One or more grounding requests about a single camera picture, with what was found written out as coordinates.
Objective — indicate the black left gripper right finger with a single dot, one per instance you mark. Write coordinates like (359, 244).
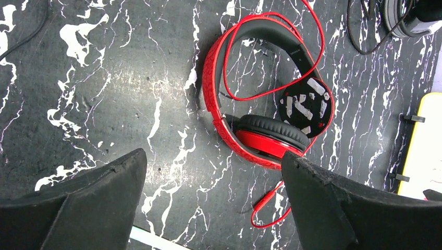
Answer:
(334, 212)

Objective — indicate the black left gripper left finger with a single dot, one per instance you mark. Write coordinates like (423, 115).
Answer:
(94, 210)

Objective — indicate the red headphones with cable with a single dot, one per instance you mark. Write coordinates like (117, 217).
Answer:
(256, 66)

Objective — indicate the yellow framed whiteboard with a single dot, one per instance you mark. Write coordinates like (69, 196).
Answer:
(422, 169)

